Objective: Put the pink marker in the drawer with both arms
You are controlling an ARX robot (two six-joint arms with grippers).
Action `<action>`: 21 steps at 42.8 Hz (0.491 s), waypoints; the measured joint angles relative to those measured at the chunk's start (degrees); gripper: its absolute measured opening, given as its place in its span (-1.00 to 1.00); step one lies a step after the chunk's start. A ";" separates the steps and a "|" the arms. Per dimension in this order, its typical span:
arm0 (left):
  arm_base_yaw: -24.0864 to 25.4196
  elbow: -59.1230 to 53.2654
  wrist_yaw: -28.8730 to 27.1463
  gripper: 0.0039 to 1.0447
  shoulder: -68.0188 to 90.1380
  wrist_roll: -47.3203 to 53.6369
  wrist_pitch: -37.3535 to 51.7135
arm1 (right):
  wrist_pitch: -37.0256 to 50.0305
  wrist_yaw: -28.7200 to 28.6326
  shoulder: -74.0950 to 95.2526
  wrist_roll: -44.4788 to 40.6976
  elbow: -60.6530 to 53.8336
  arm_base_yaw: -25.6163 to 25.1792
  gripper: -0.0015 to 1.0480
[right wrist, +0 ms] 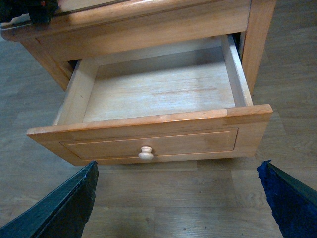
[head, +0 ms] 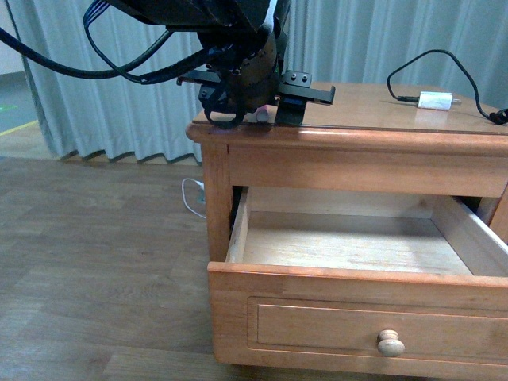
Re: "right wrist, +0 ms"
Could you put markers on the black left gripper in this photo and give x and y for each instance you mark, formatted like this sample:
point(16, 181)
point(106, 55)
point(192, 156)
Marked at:
point(40, 11)

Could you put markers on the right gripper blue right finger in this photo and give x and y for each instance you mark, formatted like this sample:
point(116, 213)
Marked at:
point(293, 204)

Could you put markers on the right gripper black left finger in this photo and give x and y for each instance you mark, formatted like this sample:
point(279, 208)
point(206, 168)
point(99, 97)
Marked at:
point(63, 213)

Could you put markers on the wooden drawer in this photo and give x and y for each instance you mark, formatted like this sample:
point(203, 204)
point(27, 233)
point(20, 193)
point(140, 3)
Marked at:
point(183, 101)

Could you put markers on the wooden nightstand cabinet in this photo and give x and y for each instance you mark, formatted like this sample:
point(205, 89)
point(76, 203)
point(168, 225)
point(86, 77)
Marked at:
point(93, 28)

